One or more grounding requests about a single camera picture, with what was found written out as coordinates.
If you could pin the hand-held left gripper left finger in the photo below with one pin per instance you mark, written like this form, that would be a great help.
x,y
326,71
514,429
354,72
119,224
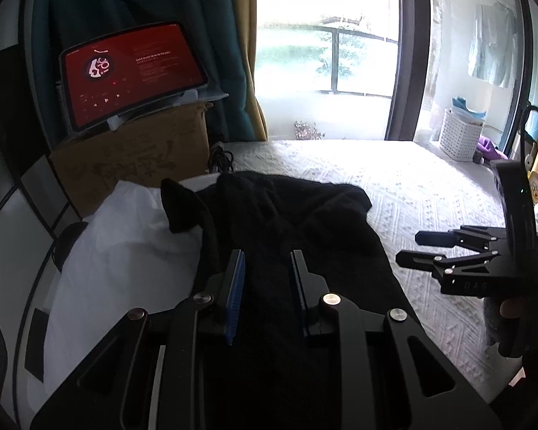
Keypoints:
x,y
234,295

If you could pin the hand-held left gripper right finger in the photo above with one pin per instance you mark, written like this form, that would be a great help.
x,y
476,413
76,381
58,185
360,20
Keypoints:
x,y
299,291

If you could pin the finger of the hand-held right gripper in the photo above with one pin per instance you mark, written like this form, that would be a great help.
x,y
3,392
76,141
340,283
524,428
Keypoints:
x,y
430,262
457,236

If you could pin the black garment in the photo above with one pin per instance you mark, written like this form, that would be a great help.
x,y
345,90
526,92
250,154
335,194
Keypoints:
x,y
305,224

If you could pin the person's right hand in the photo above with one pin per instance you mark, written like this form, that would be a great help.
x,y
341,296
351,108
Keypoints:
x,y
512,310

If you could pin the small grey pouch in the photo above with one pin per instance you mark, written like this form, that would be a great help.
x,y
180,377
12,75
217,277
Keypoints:
x,y
478,157

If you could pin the purple cloth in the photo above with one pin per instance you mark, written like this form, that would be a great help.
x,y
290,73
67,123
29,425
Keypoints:
x,y
491,150

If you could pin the white perforated basket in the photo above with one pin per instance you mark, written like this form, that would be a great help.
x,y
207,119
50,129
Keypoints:
x,y
459,139

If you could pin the white cloth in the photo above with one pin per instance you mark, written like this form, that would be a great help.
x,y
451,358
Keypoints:
x,y
116,255

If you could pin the blue bag roll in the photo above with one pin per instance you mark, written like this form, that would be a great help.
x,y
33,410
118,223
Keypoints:
x,y
468,109

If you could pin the potted plant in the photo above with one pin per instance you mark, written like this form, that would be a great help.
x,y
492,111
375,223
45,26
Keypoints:
x,y
308,131

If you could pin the cardboard box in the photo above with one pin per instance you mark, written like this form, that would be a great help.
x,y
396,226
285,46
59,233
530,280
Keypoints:
x,y
139,161

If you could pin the pale blue hanging garment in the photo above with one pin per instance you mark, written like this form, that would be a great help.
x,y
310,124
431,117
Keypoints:
x,y
493,49

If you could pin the tablet stand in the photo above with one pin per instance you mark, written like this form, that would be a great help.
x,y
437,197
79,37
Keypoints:
x,y
192,98

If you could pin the balcony railing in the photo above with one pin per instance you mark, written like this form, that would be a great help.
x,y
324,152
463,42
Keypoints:
x,y
334,62

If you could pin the tablet with red screen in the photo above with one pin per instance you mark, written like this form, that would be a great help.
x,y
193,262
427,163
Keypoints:
x,y
130,71

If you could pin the dark sliding door post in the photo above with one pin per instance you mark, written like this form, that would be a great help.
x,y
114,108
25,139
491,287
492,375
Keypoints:
x,y
408,53

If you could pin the dark door frame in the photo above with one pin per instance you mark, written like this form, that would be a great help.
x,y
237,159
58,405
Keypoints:
x,y
524,53

